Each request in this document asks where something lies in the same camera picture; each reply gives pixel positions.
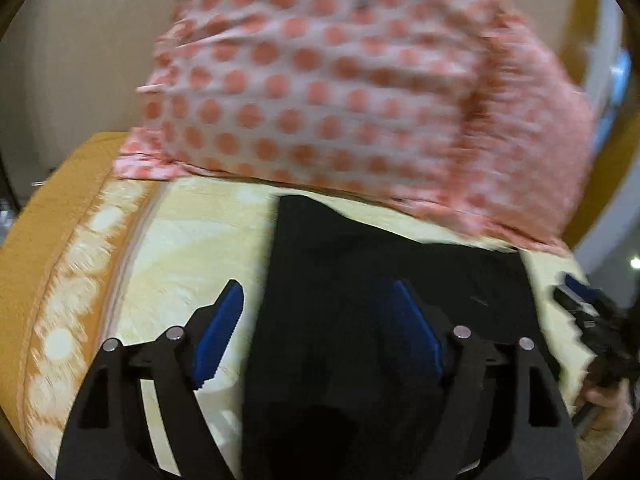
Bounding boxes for large pink polka dot pillow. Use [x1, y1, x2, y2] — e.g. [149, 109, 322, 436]
[112, 0, 503, 206]

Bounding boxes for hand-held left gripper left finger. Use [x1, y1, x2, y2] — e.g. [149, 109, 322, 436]
[55, 280, 245, 480]

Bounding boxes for small pink polka dot pillow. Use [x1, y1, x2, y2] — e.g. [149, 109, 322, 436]
[450, 7, 597, 257]

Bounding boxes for black pants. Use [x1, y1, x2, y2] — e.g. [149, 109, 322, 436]
[240, 194, 551, 480]

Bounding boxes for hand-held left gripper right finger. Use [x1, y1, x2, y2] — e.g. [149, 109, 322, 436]
[392, 280, 583, 480]

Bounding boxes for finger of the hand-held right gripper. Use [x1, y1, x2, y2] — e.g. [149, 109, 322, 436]
[560, 271, 600, 306]
[552, 284, 596, 328]

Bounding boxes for window with wooden frame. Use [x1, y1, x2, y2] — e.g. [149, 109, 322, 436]
[557, 0, 640, 261]

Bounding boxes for person's right hand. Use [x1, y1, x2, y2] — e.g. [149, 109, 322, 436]
[574, 377, 633, 433]

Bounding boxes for yellow patterned bed blanket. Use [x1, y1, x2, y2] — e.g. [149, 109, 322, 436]
[0, 131, 601, 480]

